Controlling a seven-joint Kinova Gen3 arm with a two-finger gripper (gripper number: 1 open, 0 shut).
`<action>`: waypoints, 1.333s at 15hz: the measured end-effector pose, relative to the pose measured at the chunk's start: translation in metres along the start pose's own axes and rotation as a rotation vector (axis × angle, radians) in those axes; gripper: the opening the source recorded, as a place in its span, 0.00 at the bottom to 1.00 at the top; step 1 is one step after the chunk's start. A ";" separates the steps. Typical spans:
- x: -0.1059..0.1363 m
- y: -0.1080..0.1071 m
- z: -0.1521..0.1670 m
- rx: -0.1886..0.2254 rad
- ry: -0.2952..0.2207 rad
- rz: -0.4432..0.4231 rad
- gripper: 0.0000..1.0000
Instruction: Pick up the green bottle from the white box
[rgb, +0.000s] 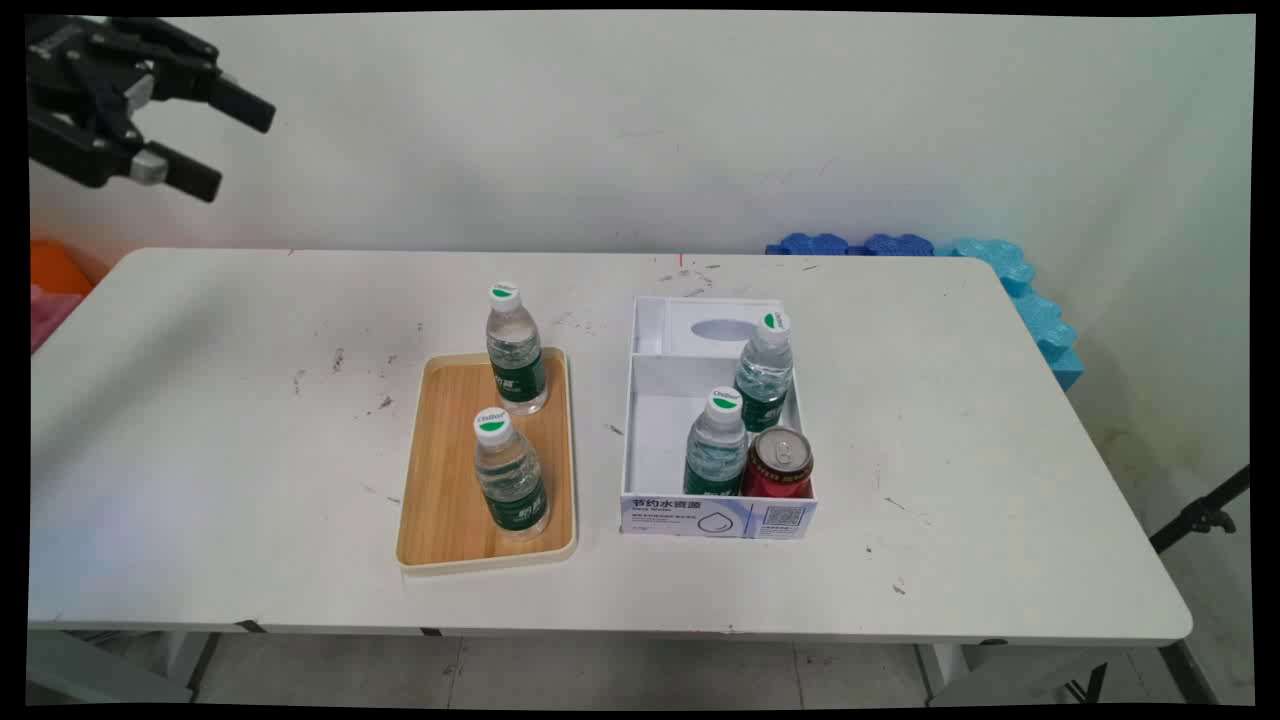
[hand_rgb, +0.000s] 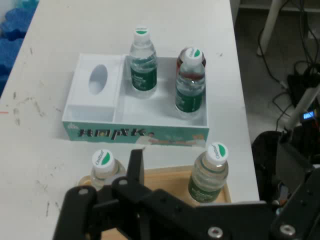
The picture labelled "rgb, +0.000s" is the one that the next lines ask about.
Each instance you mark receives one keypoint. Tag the red soda can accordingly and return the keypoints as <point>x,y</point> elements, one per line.
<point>778,468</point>

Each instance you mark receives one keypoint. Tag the orange object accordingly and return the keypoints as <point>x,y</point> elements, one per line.
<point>55,270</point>

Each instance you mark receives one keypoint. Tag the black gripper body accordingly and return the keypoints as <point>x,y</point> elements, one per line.
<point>75,95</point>

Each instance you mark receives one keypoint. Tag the black tripod leg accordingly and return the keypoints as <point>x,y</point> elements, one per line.
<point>1200,515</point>

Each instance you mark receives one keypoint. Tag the pink object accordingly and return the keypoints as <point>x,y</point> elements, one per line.
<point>48,312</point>

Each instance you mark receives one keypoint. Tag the white divided storage box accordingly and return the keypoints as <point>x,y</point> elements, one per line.
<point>660,425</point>

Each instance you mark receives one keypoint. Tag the green label water bottle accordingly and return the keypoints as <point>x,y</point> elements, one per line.
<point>515,360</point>
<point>764,375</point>
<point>510,485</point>
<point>716,450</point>

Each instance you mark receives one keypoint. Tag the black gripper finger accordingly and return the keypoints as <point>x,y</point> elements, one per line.
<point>235,100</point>
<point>190,175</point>

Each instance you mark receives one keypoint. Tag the wooden serving tray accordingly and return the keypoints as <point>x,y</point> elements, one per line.
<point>445,480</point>

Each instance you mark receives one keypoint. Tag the grey table leg frame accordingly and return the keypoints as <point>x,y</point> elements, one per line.
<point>1010,675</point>
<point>110,665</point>

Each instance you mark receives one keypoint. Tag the light blue foam mat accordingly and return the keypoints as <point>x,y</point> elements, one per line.
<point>1035,310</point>

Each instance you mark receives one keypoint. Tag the dark blue foam mat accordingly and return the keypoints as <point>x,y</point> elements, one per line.
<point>850,245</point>

